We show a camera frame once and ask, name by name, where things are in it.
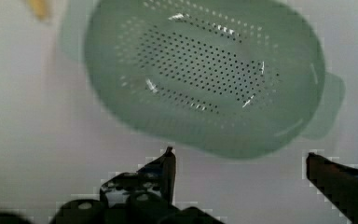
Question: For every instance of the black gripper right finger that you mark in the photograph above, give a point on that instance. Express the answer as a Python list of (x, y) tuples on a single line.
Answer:
[(337, 182)]

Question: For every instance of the peeled banana toy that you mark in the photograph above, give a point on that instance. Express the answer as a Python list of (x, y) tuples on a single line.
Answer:
[(39, 8)]

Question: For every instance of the green plastic strainer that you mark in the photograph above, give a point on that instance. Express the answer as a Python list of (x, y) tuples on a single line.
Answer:
[(235, 78)]

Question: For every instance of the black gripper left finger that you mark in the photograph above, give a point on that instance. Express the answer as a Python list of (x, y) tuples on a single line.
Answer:
[(158, 177)]

